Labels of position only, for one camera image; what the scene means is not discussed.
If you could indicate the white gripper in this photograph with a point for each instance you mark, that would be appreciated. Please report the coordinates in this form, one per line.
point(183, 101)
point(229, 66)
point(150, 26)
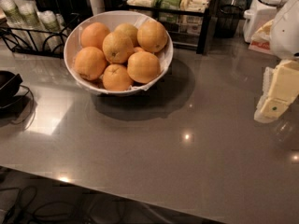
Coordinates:
point(286, 34)

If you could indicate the small hidden orange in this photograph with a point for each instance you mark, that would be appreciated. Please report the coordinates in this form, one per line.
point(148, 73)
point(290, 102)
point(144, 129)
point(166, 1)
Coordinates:
point(138, 49)

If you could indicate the white bowl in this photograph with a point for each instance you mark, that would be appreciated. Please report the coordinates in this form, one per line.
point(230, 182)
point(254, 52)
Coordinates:
point(112, 19)

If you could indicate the orange printed paper packet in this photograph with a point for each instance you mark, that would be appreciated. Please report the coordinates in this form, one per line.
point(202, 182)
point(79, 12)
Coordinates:
point(260, 41)

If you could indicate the white appliance with bowls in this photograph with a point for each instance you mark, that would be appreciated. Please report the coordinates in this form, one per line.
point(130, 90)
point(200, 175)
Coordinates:
point(259, 13)

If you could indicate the black condiment shelf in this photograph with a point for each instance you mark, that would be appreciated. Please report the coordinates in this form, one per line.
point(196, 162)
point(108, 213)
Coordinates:
point(188, 25)

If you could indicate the green tea packets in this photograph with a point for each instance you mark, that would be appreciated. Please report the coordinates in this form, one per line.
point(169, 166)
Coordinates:
point(168, 4)

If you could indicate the white paper cup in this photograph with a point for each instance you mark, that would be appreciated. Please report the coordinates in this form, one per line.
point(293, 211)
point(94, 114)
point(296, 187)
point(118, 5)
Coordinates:
point(96, 0)

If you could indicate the stacked plastic cups right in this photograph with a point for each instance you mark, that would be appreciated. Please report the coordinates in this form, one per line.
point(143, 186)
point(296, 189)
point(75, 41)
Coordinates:
point(48, 18)

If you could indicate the stacked plastic cups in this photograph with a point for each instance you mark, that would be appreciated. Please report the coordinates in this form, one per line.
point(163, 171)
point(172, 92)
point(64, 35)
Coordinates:
point(11, 11)
point(48, 18)
point(29, 15)

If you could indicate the stacked plastic cups middle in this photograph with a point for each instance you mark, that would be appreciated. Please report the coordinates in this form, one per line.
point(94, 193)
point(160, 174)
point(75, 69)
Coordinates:
point(29, 15)

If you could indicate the black device on left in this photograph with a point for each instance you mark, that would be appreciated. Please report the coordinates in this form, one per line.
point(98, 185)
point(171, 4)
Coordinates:
point(9, 86)

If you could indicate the stacked plastic cups left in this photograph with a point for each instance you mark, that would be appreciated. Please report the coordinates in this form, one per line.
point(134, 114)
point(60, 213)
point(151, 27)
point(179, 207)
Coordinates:
point(11, 11)

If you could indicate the black wire basket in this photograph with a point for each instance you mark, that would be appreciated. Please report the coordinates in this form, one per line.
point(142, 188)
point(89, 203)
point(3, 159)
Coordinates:
point(227, 22)

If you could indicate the black wire cup rack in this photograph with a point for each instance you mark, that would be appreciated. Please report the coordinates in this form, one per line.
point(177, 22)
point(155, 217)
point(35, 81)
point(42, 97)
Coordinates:
point(37, 42)

